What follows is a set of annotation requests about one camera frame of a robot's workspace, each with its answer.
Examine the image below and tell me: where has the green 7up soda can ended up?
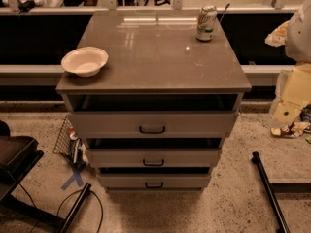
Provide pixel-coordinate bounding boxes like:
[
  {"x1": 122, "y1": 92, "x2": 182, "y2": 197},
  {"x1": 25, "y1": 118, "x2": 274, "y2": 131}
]
[{"x1": 196, "y1": 5, "x2": 217, "y2": 42}]

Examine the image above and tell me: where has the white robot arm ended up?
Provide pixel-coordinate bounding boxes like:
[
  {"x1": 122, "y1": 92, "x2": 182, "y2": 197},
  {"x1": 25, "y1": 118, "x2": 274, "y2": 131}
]
[{"x1": 286, "y1": 0, "x2": 311, "y2": 63}]

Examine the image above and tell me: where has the white paper bowl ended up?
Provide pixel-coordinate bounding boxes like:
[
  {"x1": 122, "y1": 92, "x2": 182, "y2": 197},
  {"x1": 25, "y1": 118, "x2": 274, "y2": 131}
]
[{"x1": 61, "y1": 47, "x2": 109, "y2": 78}]

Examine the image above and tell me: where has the grey drawer cabinet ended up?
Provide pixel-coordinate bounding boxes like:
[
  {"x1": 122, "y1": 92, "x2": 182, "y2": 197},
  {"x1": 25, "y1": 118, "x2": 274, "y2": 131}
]
[{"x1": 55, "y1": 10, "x2": 253, "y2": 193}]

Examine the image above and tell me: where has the middle grey drawer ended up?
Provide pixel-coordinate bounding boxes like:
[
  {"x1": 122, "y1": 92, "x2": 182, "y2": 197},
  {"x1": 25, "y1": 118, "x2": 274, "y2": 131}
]
[{"x1": 86, "y1": 149, "x2": 220, "y2": 168}]

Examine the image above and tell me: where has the grey drawer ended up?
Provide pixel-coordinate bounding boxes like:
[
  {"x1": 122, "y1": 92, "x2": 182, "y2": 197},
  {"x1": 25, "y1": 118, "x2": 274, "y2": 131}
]
[
  {"x1": 68, "y1": 112, "x2": 237, "y2": 139},
  {"x1": 86, "y1": 149, "x2": 220, "y2": 168},
  {"x1": 97, "y1": 175, "x2": 211, "y2": 189}
]

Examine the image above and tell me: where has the top grey drawer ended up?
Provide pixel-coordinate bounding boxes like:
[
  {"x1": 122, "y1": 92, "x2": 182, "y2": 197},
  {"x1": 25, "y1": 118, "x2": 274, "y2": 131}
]
[{"x1": 68, "y1": 112, "x2": 237, "y2": 139}]

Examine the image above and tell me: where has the bottom grey drawer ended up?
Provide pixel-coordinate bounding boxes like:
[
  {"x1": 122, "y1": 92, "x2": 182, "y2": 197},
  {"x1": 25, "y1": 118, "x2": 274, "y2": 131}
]
[{"x1": 97, "y1": 175, "x2": 211, "y2": 189}]

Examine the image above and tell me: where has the black metal floor bar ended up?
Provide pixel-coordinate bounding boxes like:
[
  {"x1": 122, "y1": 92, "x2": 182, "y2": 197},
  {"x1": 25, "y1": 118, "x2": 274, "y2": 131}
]
[{"x1": 251, "y1": 151, "x2": 311, "y2": 233}]

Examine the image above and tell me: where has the crumpled snack wrapper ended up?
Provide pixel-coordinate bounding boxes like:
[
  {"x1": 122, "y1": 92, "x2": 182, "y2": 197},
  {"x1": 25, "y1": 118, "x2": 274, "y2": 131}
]
[{"x1": 270, "y1": 122, "x2": 311, "y2": 138}]

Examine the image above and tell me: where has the yellow cardboard sheet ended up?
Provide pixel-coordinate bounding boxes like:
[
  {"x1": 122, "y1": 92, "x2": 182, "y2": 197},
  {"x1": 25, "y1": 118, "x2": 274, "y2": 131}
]
[{"x1": 270, "y1": 63, "x2": 311, "y2": 127}]

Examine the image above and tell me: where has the wire mesh basket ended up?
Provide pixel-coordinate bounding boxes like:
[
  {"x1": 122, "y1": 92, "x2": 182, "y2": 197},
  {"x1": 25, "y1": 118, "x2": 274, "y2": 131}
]
[{"x1": 53, "y1": 116, "x2": 88, "y2": 165}]

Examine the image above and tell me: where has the black cart frame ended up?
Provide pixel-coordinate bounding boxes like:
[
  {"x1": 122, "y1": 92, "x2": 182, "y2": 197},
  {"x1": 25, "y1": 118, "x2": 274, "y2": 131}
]
[{"x1": 0, "y1": 121, "x2": 91, "y2": 233}]

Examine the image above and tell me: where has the black cable on floor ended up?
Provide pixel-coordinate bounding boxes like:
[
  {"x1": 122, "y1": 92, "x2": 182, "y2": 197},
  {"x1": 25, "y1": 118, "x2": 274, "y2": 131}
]
[{"x1": 18, "y1": 183, "x2": 105, "y2": 233}]

